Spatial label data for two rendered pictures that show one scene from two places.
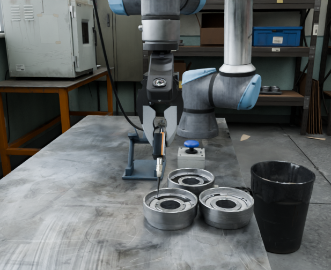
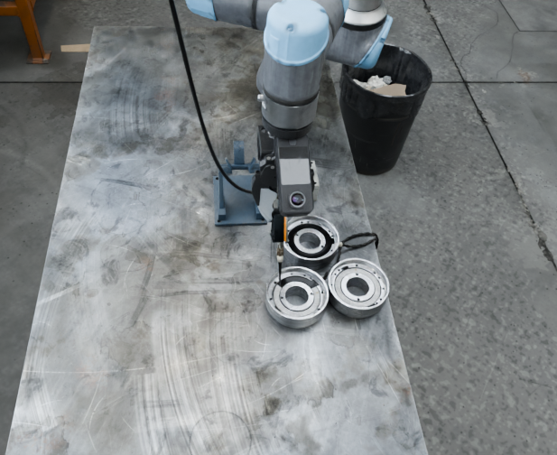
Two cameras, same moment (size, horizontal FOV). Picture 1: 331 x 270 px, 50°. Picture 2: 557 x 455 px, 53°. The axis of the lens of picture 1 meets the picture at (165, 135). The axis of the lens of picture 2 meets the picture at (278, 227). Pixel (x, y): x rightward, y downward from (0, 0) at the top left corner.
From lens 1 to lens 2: 0.53 m
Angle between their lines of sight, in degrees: 36
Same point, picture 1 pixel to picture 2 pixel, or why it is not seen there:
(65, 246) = (196, 370)
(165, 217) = (297, 322)
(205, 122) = not seen: hidden behind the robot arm
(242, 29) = not seen: outside the picture
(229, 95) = (344, 53)
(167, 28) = (304, 114)
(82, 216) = (193, 314)
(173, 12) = (314, 92)
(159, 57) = (289, 145)
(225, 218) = (359, 313)
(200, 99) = not seen: hidden behind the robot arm
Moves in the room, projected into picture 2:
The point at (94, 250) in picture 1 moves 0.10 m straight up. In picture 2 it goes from (229, 374) to (229, 343)
